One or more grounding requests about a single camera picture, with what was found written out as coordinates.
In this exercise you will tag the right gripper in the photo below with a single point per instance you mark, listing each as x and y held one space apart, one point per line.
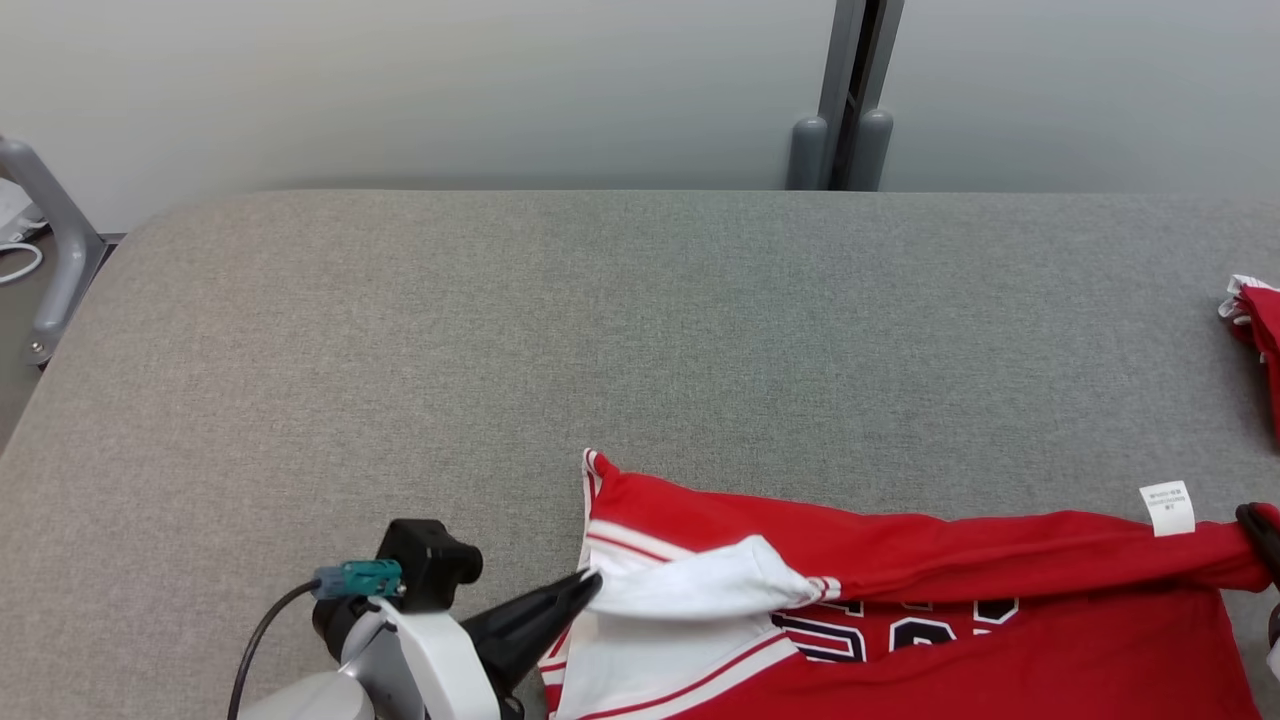
1276 640

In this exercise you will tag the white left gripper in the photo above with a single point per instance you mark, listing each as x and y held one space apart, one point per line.
440 670

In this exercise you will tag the red shorts white side stripe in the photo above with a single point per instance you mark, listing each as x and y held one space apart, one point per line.
1268 330

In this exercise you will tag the red basketball jersey black lettering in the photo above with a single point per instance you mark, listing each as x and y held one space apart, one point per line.
1000 660

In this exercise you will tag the white socket power strip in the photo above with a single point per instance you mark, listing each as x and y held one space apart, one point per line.
10 210

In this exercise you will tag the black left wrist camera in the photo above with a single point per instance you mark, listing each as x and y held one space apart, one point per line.
430 560

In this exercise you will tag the grey partition frame post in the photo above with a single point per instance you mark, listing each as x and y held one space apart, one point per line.
873 150
808 155

